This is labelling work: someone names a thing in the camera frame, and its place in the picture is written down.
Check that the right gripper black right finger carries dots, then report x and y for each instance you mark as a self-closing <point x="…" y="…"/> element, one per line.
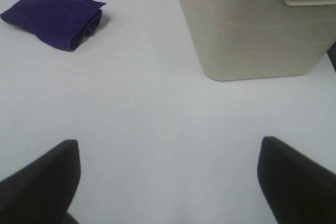
<point x="296" y="188"/>

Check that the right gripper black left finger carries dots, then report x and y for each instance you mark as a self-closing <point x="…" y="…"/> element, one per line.
<point x="42" y="191"/>

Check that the purple towel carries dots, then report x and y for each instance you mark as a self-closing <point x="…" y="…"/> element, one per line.
<point x="62" y="24"/>

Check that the beige plastic bin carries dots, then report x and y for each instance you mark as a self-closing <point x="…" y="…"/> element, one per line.
<point x="250" y="39"/>

